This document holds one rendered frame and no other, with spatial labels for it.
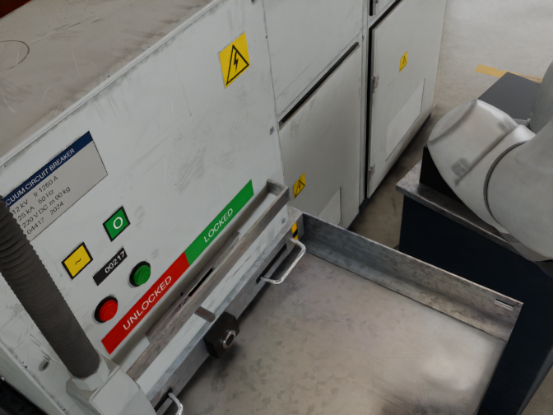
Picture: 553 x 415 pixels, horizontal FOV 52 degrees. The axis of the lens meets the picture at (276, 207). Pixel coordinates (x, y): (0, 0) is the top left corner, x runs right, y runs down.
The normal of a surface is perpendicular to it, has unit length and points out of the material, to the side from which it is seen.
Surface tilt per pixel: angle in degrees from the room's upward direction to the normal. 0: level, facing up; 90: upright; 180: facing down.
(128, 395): 61
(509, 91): 3
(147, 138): 90
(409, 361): 0
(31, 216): 90
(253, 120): 90
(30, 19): 0
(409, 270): 90
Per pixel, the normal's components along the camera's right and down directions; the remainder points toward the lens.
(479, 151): -0.11, 0.35
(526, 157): -0.84, -0.51
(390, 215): -0.10, -0.68
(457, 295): -0.55, 0.65
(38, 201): 0.83, 0.35
